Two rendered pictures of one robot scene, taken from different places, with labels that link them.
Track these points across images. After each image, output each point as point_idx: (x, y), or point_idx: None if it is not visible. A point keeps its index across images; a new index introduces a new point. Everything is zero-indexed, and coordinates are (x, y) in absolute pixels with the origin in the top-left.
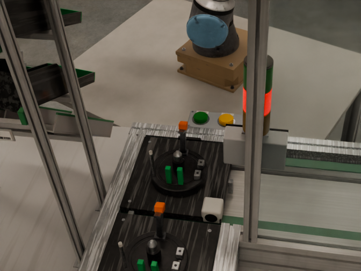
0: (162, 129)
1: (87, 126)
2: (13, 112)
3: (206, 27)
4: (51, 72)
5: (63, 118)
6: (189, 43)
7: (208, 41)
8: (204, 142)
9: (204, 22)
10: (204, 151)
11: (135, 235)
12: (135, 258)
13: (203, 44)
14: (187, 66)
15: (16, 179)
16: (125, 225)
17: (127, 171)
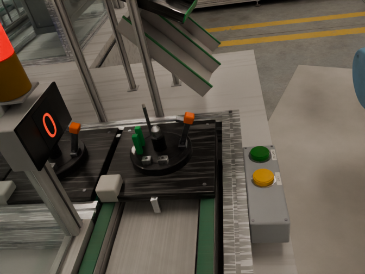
0: (233, 130)
1: (140, 48)
2: (145, 12)
3: (362, 68)
4: None
5: (130, 26)
6: None
7: (360, 94)
8: (214, 163)
9: (362, 59)
10: (197, 166)
11: (90, 143)
12: (58, 144)
13: (357, 95)
14: None
15: (189, 89)
16: (103, 135)
17: (169, 123)
